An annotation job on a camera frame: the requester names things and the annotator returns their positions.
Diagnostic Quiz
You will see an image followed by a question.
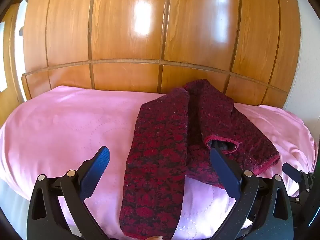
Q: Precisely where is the wooden door frame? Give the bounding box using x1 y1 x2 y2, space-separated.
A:
0 2 28 122

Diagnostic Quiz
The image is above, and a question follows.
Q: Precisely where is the pink bed blanket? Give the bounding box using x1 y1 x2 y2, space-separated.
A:
0 85 318 240

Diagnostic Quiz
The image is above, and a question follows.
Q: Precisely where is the dark red knitted garment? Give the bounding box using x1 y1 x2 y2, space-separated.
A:
119 79 280 238

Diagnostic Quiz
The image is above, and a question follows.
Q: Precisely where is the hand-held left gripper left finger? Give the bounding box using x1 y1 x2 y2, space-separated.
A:
26 145 118 240

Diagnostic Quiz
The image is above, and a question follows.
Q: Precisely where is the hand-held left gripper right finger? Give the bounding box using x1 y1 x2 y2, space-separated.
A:
209 148 295 240

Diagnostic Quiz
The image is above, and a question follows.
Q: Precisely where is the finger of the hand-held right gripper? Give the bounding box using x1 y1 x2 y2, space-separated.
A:
282 163 305 183

